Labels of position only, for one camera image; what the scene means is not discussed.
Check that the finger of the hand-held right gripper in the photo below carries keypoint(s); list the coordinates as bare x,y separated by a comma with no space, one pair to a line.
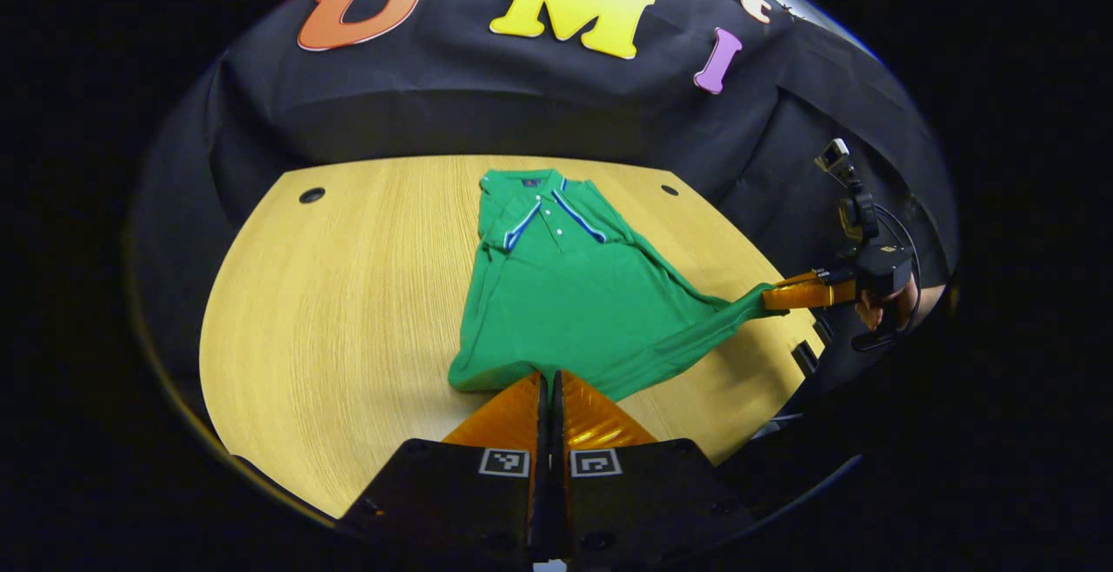
804,294

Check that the green T-shirt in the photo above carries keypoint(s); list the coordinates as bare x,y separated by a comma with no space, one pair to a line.
565,294

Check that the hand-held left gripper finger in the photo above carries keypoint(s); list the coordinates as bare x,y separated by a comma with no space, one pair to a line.
541,485
561,485

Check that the black backdrop cloth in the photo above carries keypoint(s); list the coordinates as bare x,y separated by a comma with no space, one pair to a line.
487,111

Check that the small black cloth clip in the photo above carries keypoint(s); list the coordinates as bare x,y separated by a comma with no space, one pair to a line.
787,7

